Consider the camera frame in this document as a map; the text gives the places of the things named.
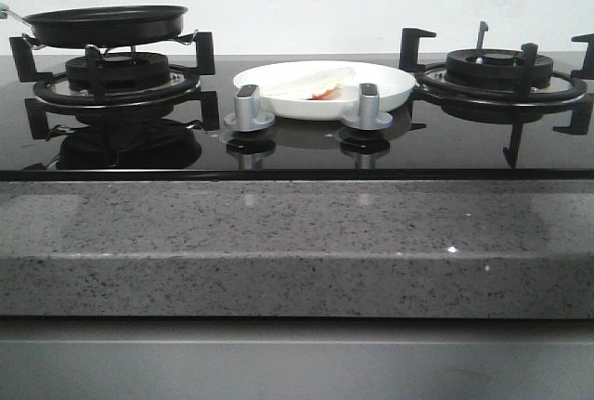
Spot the white round plate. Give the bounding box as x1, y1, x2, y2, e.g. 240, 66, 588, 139
233, 60, 416, 121

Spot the black frying pan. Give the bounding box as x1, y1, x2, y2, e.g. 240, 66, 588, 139
19, 5, 187, 48

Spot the black glass gas cooktop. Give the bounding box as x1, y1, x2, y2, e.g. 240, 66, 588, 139
1, 56, 593, 181

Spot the silver stove control knob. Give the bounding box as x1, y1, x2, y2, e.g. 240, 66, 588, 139
224, 84, 276, 133
341, 83, 393, 131

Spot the black pan support grate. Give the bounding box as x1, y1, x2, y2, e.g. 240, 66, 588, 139
397, 20, 594, 116
10, 32, 215, 110

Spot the black round gas burner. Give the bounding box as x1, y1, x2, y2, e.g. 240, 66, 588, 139
65, 52, 170, 92
445, 48, 525, 91

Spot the grey cabinet drawer front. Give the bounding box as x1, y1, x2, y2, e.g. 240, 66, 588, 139
1, 318, 593, 399

